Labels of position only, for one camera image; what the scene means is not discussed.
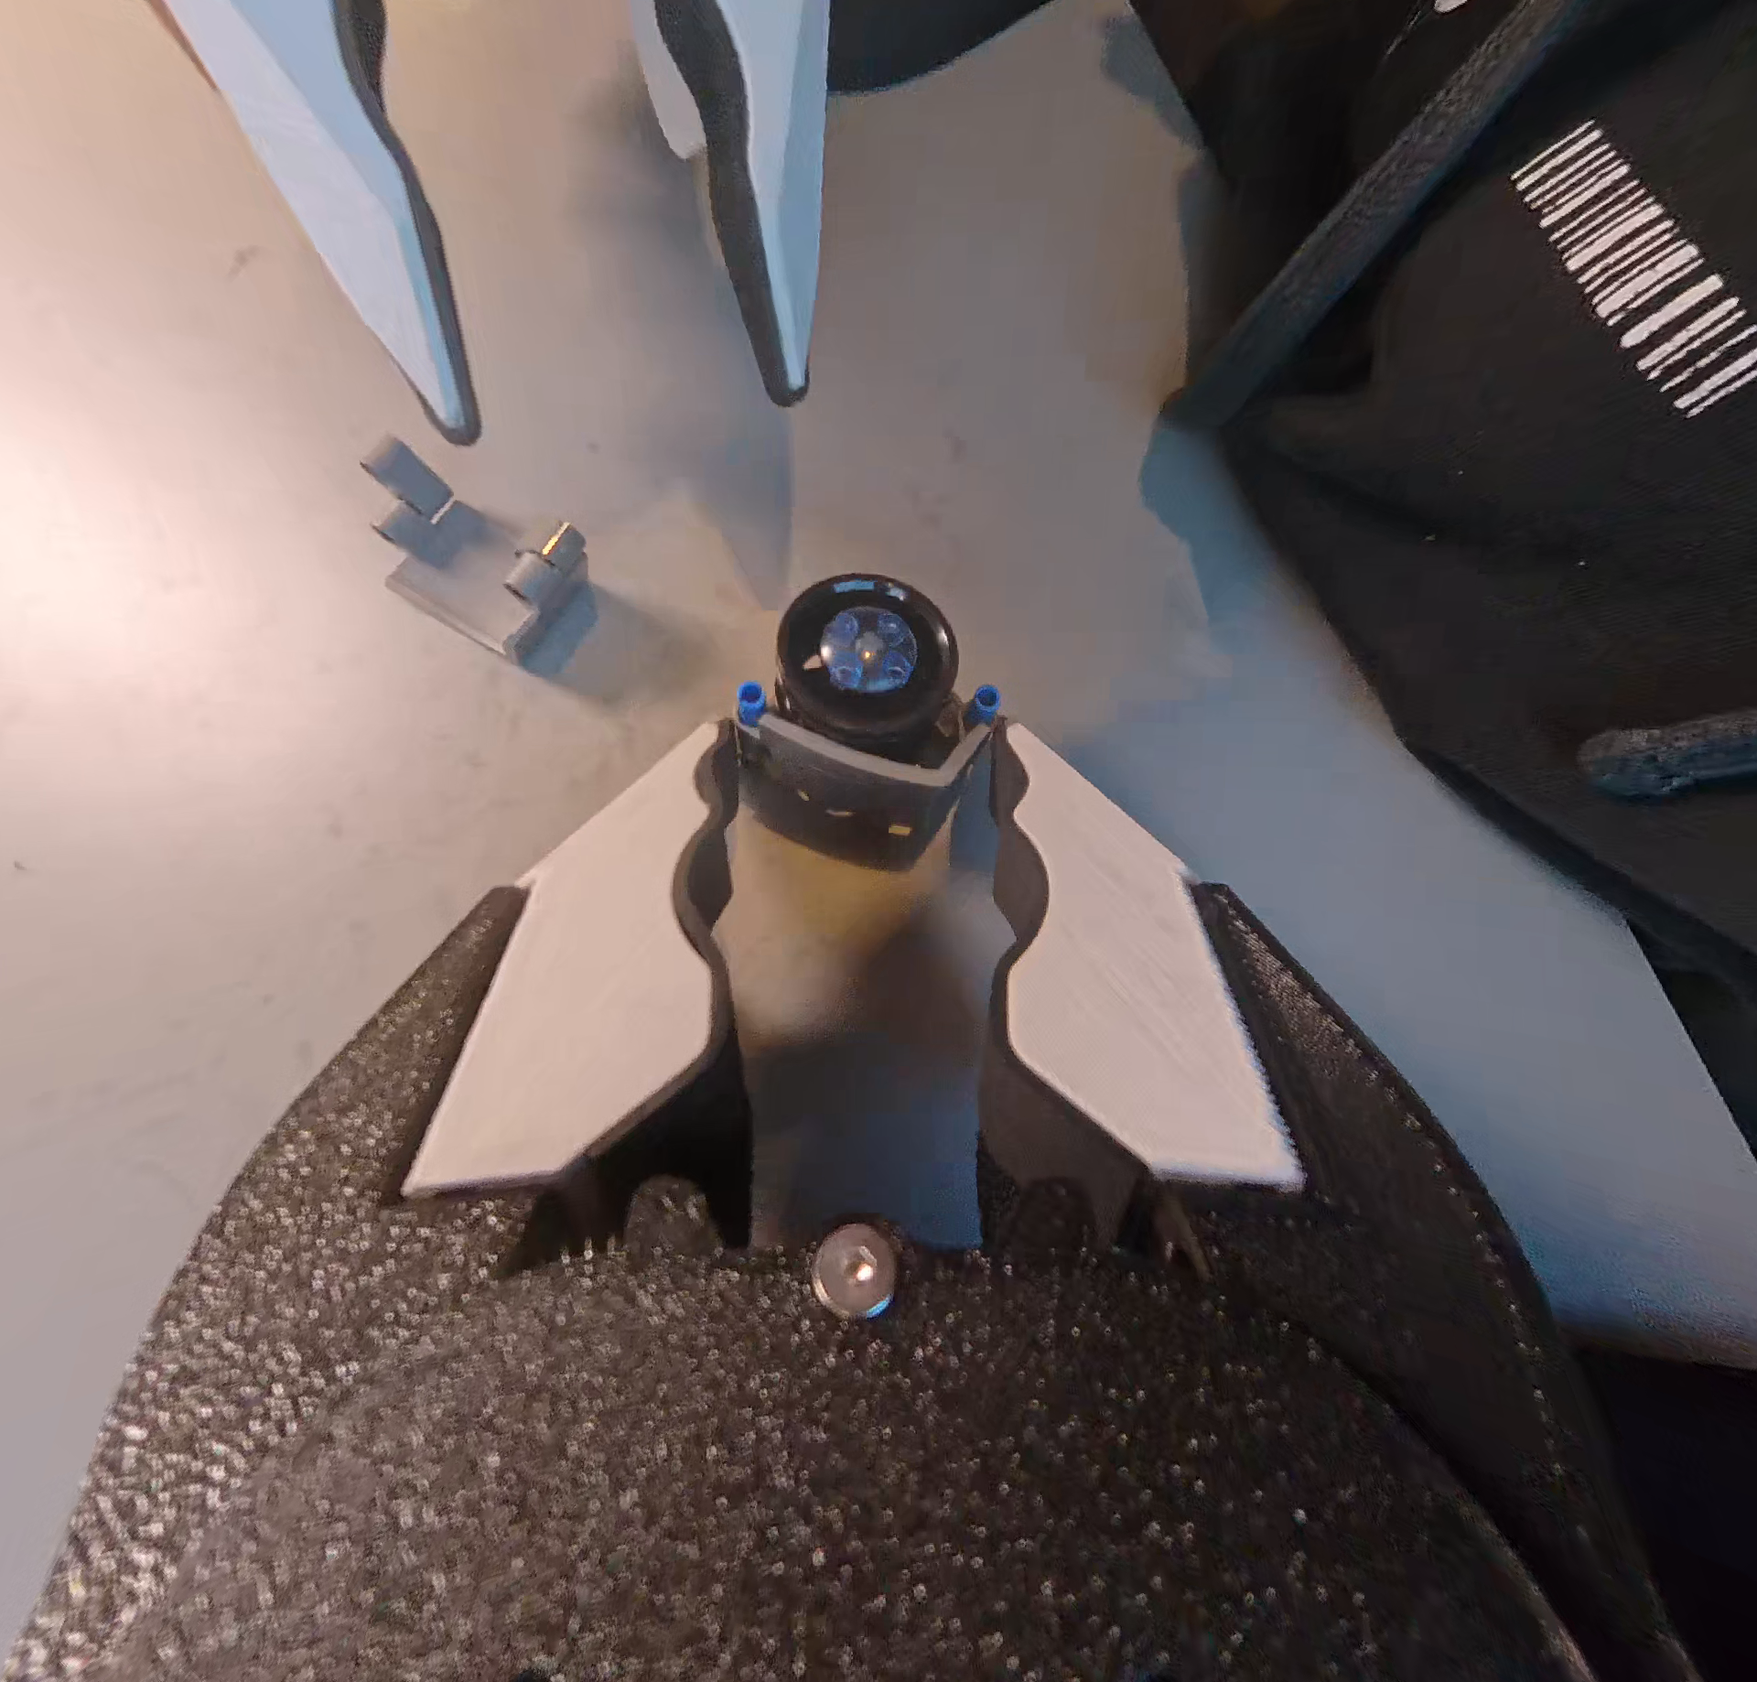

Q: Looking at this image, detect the grey hinged toy plate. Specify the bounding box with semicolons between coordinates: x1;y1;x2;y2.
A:
363;434;599;675

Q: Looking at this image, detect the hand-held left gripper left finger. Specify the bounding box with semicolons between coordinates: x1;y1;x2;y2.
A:
402;718;729;1198

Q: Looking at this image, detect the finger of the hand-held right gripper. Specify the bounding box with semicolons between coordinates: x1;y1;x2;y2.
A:
112;0;482;449
651;0;837;411

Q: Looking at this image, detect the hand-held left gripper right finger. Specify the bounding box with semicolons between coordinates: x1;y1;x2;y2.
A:
984;718;1306;1192

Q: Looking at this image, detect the grey desk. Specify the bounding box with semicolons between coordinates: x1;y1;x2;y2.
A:
0;0;1757;1615

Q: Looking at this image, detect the grey toy joint assembly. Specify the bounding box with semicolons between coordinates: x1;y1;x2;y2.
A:
727;570;1004;873

